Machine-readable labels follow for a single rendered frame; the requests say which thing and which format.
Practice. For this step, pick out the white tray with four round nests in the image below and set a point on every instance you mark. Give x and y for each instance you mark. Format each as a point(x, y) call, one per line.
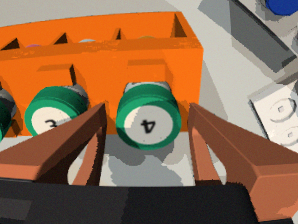
point(277, 108)

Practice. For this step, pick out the green screw cap numbered 4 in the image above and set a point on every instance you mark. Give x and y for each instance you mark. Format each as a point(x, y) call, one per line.
point(148, 117)

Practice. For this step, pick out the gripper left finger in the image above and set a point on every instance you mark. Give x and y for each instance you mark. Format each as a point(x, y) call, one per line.
point(47, 157)

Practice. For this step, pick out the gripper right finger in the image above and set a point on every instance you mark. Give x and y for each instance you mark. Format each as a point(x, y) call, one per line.
point(267, 170)

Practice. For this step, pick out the green screw cap with white number 3 dot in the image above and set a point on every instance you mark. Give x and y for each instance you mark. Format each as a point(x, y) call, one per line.
point(52, 106)

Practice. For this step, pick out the grey control panel with blue and green buttons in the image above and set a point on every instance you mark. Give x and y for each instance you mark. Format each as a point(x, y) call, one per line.
point(278, 17)

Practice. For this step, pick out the orange tube holder block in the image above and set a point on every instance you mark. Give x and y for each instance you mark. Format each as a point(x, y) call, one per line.
point(102, 67)

